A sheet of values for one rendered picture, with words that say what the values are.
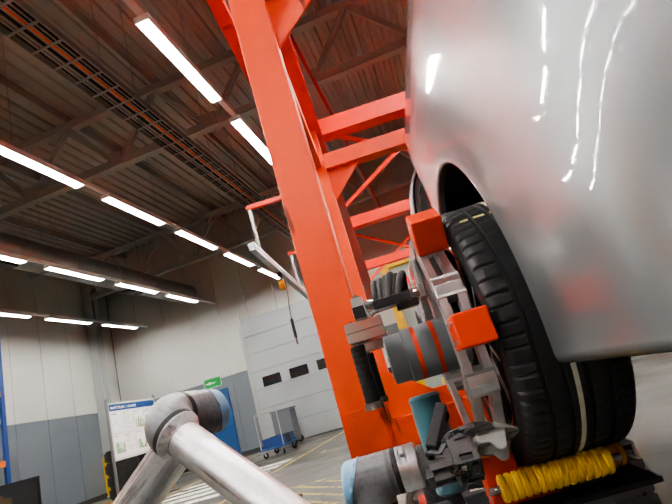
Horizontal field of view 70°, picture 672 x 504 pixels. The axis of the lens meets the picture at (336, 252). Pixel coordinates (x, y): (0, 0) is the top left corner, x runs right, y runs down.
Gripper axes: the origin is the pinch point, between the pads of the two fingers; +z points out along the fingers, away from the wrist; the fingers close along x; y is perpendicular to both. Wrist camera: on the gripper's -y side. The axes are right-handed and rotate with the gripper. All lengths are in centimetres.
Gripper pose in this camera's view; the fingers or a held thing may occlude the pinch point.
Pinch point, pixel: (510, 428)
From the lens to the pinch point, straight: 113.9
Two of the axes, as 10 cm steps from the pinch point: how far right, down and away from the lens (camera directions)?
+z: 9.5, -3.0, -0.6
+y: 1.0, 4.7, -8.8
